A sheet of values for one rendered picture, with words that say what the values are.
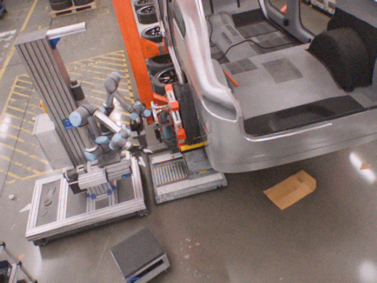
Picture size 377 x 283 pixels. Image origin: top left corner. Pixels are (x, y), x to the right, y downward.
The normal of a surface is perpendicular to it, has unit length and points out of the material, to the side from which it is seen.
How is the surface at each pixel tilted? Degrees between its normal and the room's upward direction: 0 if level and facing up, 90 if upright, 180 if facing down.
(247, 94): 22
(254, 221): 0
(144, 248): 0
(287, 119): 0
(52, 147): 90
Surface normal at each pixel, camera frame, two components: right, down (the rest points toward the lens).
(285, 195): -0.14, -0.76
